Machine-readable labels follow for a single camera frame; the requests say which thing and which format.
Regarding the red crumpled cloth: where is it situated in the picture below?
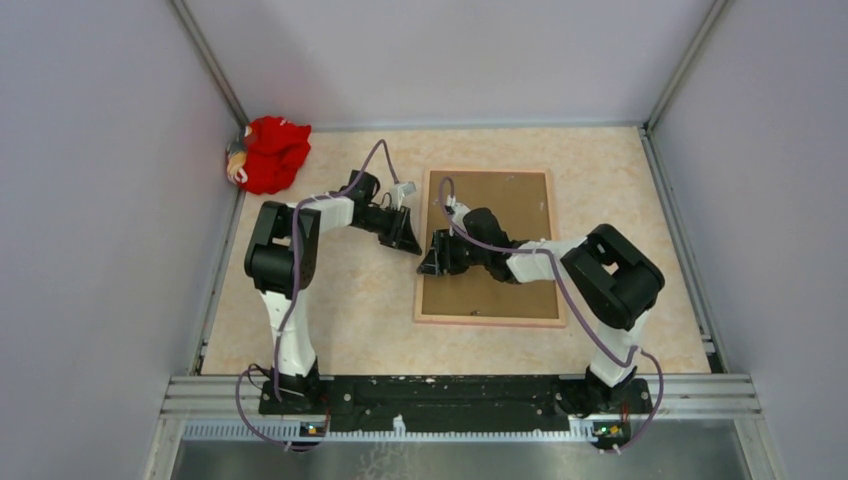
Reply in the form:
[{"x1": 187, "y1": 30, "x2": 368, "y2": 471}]
[{"x1": 226, "y1": 116, "x2": 312, "y2": 195}]

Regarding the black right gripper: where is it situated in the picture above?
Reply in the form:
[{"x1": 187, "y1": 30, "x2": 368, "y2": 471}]
[{"x1": 417, "y1": 229, "x2": 489, "y2": 278}]

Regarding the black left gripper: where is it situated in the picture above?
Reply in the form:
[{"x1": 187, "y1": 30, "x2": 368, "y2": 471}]
[{"x1": 355, "y1": 203, "x2": 421, "y2": 255}]

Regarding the pink wooden picture frame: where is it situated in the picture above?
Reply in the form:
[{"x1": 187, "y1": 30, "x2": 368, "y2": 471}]
[{"x1": 413, "y1": 167, "x2": 569, "y2": 329}]

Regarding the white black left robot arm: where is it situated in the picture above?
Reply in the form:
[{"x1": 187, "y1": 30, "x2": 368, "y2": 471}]
[{"x1": 244, "y1": 170, "x2": 422, "y2": 414}]

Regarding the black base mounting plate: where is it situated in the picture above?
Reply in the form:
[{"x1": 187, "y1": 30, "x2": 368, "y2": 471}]
[{"x1": 258, "y1": 375, "x2": 654, "y2": 433}]

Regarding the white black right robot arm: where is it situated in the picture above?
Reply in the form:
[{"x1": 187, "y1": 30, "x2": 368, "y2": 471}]
[{"x1": 417, "y1": 205, "x2": 665, "y2": 417}]

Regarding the aluminium front rail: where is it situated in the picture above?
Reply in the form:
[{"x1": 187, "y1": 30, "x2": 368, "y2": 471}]
[{"x1": 144, "y1": 373, "x2": 786, "y2": 479}]

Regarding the brown frame backing board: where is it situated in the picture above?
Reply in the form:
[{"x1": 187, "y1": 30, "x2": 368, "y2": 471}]
[{"x1": 421, "y1": 171, "x2": 562, "y2": 321}]

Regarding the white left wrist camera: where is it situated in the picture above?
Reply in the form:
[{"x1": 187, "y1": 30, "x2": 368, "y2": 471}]
[{"x1": 387, "y1": 182, "x2": 417, "y2": 210}]

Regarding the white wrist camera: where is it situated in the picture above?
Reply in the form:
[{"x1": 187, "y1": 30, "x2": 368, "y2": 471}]
[
  {"x1": 444, "y1": 195, "x2": 470, "y2": 231},
  {"x1": 387, "y1": 182, "x2": 417, "y2": 210}
]

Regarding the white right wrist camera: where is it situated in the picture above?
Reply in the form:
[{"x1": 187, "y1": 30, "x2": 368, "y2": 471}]
[{"x1": 444, "y1": 195, "x2": 470, "y2": 231}]

